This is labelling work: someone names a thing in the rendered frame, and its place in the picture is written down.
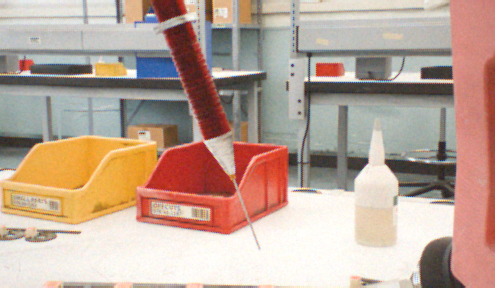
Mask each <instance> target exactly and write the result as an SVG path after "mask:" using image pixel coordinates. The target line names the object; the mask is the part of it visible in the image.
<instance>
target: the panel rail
mask: <svg viewBox="0 0 495 288"><path fill-rule="evenodd" d="M116 284H117V283H113V282H63V288H114V286H115V285H116ZM186 286H187V284H171V283H133V288H186ZM203 288H259V286H257V285H229V284H203ZM275 288H315V287H286V286H275Z"/></svg>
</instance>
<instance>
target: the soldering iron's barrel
mask: <svg viewBox="0 0 495 288"><path fill-rule="evenodd" d="M419 262H420V260H417V261H411V262H408V265H406V267H405V268H404V272H402V274H401V277H400V278H398V279H396V278H395V279H392V280H389V281H382V282H379V283H376V284H369V285H365V286H362V287H355V288H422V287H421V283H420V272H419Z"/></svg>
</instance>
